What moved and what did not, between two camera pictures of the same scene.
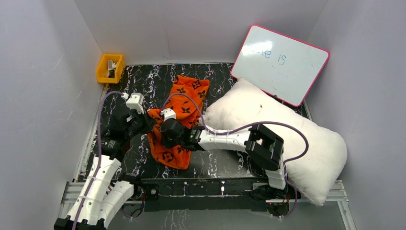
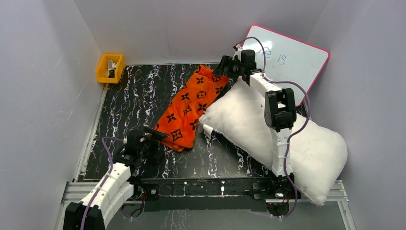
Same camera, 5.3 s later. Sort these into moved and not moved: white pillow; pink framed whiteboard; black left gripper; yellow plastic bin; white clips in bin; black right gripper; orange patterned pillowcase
Moved: black left gripper; black right gripper; orange patterned pillowcase
Not moved: pink framed whiteboard; white clips in bin; yellow plastic bin; white pillow
